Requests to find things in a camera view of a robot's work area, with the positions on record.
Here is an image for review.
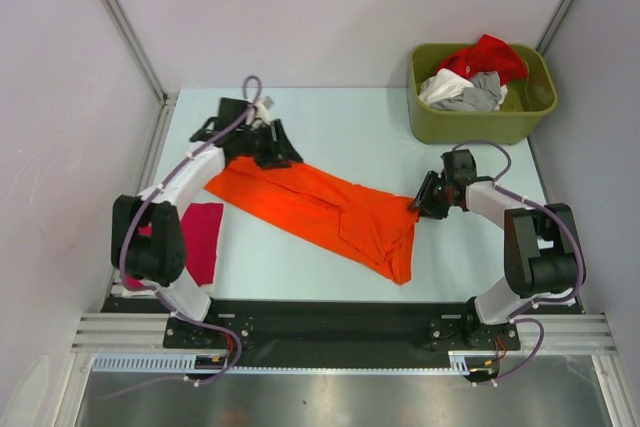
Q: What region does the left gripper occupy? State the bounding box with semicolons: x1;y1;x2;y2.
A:
236;120;303;171

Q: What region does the orange t-shirt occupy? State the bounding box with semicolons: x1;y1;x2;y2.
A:
205;157;419;285

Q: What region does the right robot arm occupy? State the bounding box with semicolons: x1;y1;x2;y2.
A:
410;145;586;350

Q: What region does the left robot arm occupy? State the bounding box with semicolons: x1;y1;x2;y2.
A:
111;97;302;347

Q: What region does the folded magenta t-shirt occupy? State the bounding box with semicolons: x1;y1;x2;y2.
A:
111;195;224;290

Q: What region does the white t-shirt in bin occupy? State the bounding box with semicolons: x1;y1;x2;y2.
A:
419;69;474;105

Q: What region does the grey t-shirt in bin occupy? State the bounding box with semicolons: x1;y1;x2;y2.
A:
428;72;508;113

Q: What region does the olive green plastic bin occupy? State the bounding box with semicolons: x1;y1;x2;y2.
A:
407;38;557;144

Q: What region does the red t-shirt in bin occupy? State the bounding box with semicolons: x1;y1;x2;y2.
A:
436;34;529;85

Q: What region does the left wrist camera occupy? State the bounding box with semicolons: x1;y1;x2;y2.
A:
253;96;274;124

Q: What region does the left aluminium corner post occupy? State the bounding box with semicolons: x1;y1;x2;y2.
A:
100;0;168;105

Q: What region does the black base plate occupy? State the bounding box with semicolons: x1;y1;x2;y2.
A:
102;296;521;368

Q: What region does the aluminium frame rail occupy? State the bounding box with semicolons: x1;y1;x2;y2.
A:
71;313;617;356

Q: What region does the white slotted cable duct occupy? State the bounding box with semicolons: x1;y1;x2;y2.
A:
92;350;501;376

